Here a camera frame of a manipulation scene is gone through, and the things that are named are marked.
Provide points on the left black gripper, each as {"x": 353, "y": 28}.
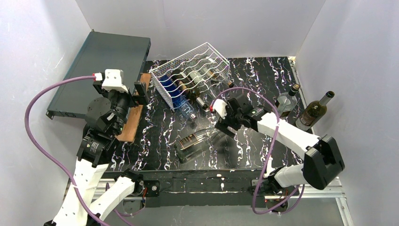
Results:
{"x": 139, "y": 93}

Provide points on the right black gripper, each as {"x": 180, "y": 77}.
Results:
{"x": 227, "y": 125}

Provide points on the dark green wine bottle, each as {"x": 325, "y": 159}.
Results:
{"x": 186, "y": 86}

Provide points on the blue glass bottle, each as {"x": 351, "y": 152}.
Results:
{"x": 175, "y": 98}

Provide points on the clear round bottle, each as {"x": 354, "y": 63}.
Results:
{"x": 207, "y": 140}

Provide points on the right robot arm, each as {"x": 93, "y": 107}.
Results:
{"x": 322, "y": 160}

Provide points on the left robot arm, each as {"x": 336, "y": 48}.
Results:
{"x": 105, "y": 120}

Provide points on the clear square liquor bottle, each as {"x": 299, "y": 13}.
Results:
{"x": 287, "y": 101}

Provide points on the olive wine bottle far right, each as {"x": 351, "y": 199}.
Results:
{"x": 314, "y": 112}

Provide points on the dark grey flat box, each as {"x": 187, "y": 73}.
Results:
{"x": 100, "y": 51}

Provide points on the brown wooden board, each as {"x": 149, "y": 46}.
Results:
{"x": 130, "y": 128}

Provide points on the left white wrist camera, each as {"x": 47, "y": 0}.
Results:
{"x": 112, "y": 79}

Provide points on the white wire wine rack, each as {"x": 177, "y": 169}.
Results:
{"x": 189, "y": 61}

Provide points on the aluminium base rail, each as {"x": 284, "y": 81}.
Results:
{"x": 226, "y": 191}

